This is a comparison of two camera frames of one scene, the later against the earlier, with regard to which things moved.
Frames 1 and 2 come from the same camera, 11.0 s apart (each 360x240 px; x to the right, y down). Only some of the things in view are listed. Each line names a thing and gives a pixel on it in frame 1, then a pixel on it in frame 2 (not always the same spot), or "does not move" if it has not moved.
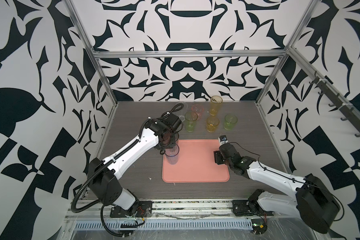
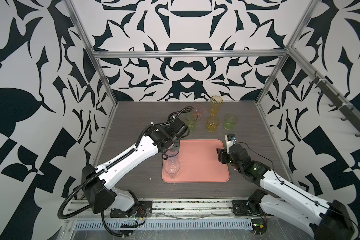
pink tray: [196, 163] does not move
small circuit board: [259, 226] does not move
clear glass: [182, 109] to [172, 165]
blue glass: [172, 154] does not move
